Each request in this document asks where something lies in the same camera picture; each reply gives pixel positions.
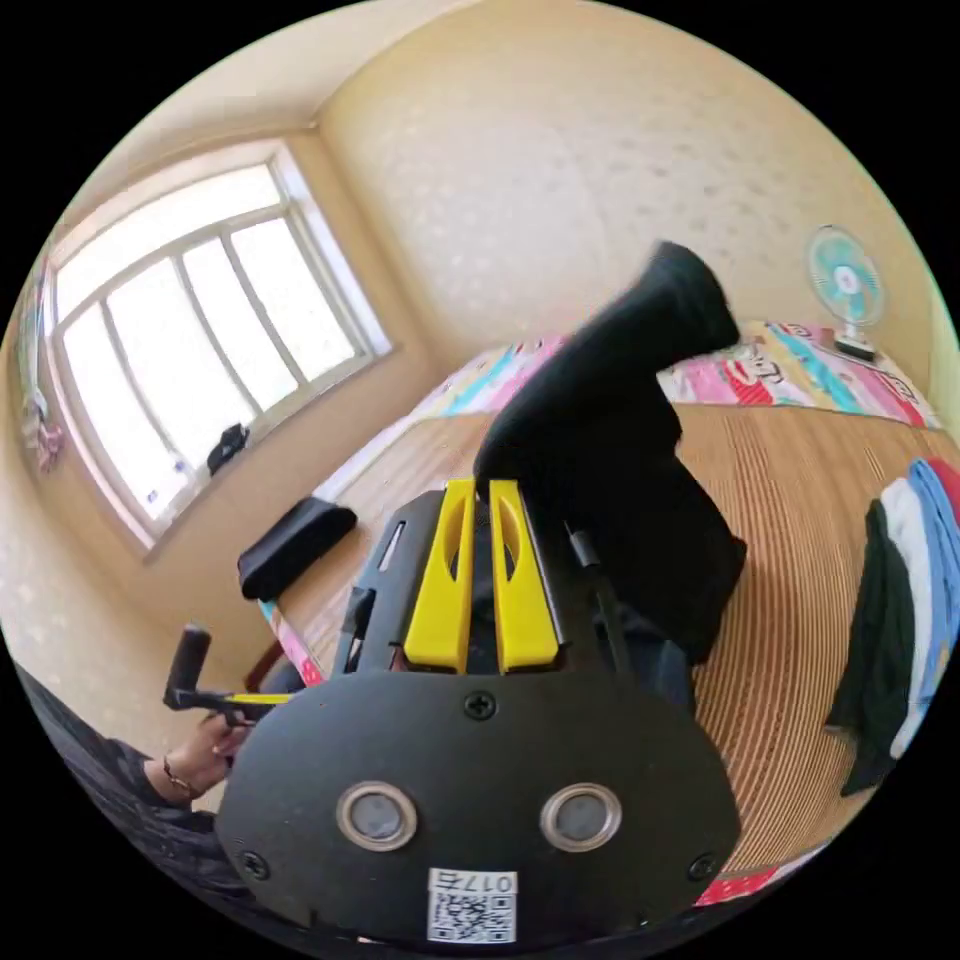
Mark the black bag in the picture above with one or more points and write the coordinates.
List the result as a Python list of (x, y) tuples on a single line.
[(227, 448)]

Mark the black long sleeve shirt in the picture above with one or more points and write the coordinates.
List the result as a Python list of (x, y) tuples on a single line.
[(600, 420)]

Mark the person's left hand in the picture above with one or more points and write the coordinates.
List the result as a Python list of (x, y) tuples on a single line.
[(206, 754)]

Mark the window with white frame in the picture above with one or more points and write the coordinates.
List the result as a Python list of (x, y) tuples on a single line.
[(202, 330)]

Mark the person's left forearm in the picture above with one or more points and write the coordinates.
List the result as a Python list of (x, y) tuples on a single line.
[(112, 795)]

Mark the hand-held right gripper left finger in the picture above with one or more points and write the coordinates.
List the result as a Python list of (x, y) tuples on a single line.
[(441, 600)]

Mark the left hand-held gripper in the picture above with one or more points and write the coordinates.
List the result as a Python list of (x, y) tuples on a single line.
[(202, 705)]

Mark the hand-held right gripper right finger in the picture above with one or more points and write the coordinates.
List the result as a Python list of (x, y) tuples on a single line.
[(527, 607)]

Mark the teal table fan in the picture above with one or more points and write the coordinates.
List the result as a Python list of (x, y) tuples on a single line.
[(846, 281)]

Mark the pile of clothes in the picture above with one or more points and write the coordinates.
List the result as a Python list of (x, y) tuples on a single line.
[(892, 592)]

